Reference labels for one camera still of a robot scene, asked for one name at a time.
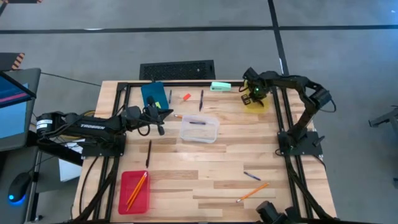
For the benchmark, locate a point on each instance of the grey computer monitor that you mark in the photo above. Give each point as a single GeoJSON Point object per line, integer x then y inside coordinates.
{"type": "Point", "coordinates": [12, 118]}

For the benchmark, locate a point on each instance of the teal plastic bin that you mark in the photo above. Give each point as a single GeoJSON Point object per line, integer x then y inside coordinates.
{"type": "Point", "coordinates": [160, 88]}

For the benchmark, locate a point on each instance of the blue pen lower right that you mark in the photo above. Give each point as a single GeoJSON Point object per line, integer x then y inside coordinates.
{"type": "Point", "coordinates": [252, 176]}

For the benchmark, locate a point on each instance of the orange-red eraser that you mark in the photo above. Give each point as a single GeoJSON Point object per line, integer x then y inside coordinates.
{"type": "Point", "coordinates": [186, 97]}

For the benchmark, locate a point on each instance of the black pen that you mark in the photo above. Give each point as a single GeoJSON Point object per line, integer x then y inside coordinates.
{"type": "Point", "coordinates": [149, 154]}

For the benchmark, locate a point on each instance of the black bulky object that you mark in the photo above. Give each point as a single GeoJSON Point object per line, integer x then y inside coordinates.
{"type": "Point", "coordinates": [267, 213]}

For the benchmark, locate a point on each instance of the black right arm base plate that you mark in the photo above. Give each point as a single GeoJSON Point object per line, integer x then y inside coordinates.
{"type": "Point", "coordinates": [311, 149]}

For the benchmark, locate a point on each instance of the purple crayon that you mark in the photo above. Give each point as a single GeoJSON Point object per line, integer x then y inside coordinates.
{"type": "Point", "coordinates": [197, 123]}

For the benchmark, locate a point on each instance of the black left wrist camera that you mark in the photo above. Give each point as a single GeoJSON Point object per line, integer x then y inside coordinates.
{"type": "Point", "coordinates": [160, 130]}

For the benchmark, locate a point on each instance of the small yellow-green eraser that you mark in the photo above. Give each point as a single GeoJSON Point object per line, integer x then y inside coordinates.
{"type": "Point", "coordinates": [158, 105]}

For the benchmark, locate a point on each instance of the dark purple pen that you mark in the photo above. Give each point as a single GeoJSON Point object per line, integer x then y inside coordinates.
{"type": "Point", "coordinates": [201, 100]}

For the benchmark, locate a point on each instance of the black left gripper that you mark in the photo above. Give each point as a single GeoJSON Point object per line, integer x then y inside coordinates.
{"type": "Point", "coordinates": [154, 115]}

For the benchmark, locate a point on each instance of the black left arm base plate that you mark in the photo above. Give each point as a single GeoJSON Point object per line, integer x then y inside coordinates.
{"type": "Point", "coordinates": [102, 151]}

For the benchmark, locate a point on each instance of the short orange crayon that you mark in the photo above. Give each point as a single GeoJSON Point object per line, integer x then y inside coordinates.
{"type": "Point", "coordinates": [178, 116]}

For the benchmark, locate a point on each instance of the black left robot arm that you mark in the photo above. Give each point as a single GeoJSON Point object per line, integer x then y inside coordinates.
{"type": "Point", "coordinates": [93, 127]}

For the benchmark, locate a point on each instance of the grey desk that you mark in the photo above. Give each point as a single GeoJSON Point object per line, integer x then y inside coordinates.
{"type": "Point", "coordinates": [9, 161]}

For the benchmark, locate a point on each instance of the mint green stapler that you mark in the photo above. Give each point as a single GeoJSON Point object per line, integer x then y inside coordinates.
{"type": "Point", "coordinates": [220, 86]}

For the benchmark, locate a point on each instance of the yellow translucent plastic bin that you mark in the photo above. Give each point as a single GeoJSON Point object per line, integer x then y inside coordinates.
{"type": "Point", "coordinates": [256, 109]}

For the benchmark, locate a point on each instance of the black orange striped panel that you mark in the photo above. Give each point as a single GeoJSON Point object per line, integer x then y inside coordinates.
{"type": "Point", "coordinates": [7, 60]}

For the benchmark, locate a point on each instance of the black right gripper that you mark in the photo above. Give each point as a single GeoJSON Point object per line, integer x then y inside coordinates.
{"type": "Point", "coordinates": [258, 88]}

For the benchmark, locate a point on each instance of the clear translucent plastic bin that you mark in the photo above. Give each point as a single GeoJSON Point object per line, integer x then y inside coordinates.
{"type": "Point", "coordinates": [199, 135]}

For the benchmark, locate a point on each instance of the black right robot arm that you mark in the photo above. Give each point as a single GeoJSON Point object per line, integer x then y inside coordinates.
{"type": "Point", "coordinates": [289, 81]}

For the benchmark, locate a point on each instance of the grey metal stand foot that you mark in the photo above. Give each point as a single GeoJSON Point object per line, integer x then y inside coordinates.
{"type": "Point", "coordinates": [385, 119]}

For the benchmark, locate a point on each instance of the short dark pen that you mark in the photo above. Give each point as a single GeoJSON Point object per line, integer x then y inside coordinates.
{"type": "Point", "coordinates": [170, 96]}

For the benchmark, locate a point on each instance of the white paper sheets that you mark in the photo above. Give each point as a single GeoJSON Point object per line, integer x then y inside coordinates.
{"type": "Point", "coordinates": [68, 171]}

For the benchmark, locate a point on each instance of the black computer mouse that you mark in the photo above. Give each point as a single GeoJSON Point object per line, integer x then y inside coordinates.
{"type": "Point", "coordinates": [18, 188]}

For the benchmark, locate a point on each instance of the red translucent plastic bin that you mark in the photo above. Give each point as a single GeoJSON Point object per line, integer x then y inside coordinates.
{"type": "Point", "coordinates": [141, 205]}

